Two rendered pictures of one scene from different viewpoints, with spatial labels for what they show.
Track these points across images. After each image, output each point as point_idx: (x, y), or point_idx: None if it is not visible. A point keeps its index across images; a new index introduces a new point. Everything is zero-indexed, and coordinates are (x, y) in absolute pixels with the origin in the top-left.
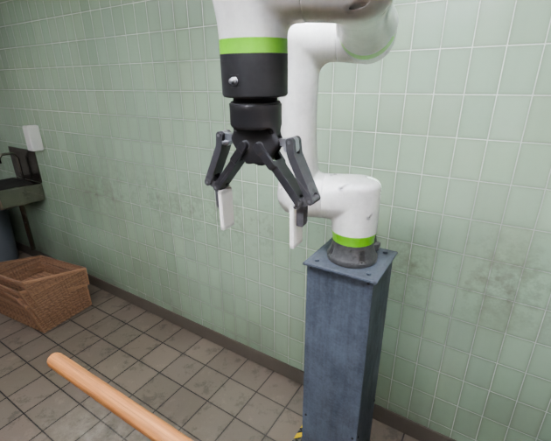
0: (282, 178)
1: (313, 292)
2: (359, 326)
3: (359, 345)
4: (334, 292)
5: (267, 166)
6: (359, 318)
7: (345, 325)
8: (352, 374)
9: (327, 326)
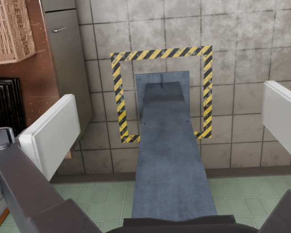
0: (20, 190)
1: (204, 206)
2: (143, 192)
3: (142, 178)
4: (177, 214)
5: (73, 205)
6: (144, 199)
7: (160, 188)
8: (147, 157)
9: (179, 181)
